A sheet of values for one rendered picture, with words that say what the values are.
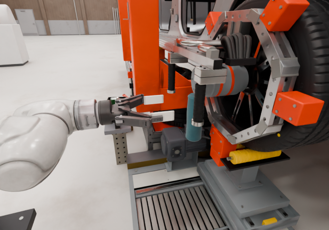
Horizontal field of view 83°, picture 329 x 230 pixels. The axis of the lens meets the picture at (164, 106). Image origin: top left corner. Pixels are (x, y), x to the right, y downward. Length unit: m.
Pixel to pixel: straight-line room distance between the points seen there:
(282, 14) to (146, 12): 0.71
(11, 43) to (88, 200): 5.46
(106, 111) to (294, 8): 0.60
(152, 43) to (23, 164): 0.92
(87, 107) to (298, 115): 0.57
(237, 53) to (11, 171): 0.60
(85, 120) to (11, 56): 5.98
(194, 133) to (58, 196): 1.03
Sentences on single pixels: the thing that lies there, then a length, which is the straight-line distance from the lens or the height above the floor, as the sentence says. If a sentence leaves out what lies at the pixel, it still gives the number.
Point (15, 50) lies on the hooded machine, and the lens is 6.44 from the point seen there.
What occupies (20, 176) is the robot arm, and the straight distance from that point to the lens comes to 0.42.
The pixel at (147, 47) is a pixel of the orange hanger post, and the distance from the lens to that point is 1.15.
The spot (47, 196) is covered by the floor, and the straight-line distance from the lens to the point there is 1.61.
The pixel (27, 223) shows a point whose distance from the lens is 1.10.
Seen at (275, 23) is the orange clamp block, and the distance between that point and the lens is 0.68.
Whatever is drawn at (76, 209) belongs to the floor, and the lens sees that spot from 1.45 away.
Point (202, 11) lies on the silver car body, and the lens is 3.44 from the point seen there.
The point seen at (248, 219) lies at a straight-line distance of 1.16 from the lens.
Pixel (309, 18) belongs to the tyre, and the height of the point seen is 1.09.
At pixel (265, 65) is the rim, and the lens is 0.85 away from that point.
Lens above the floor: 1.08
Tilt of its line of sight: 24 degrees down
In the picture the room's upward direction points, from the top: straight up
